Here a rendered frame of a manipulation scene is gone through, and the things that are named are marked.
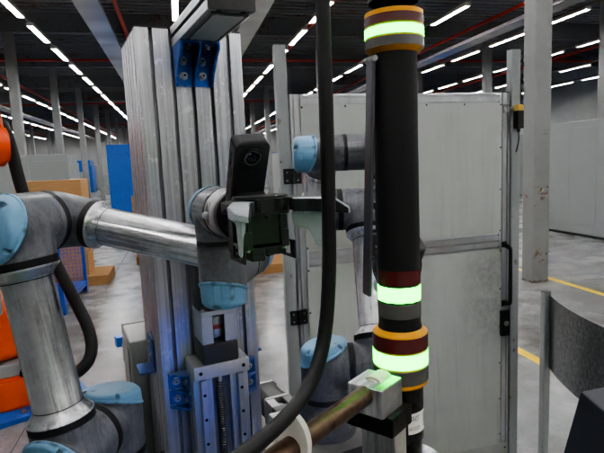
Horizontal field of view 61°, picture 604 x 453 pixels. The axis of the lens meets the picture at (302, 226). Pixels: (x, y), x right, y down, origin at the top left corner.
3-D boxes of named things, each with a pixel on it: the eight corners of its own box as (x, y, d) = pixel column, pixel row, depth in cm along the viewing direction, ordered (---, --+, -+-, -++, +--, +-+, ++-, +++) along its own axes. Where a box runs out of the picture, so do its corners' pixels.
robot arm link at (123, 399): (156, 432, 113) (152, 373, 111) (122, 468, 100) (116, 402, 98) (109, 428, 116) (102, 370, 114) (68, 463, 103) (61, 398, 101)
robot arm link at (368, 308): (348, 393, 132) (334, 199, 152) (406, 390, 132) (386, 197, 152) (350, 389, 121) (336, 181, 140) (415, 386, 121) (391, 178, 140)
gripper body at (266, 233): (301, 258, 64) (264, 246, 75) (297, 189, 63) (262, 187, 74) (244, 266, 61) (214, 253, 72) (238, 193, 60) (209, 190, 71)
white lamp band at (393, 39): (406, 40, 35) (406, 30, 35) (353, 51, 38) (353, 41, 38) (434, 49, 39) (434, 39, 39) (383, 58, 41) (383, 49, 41)
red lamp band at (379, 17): (406, 16, 35) (406, 5, 35) (352, 29, 38) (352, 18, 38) (433, 27, 38) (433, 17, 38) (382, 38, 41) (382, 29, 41)
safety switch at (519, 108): (507, 153, 246) (508, 102, 243) (501, 153, 250) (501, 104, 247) (523, 152, 248) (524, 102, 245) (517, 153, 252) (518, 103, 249)
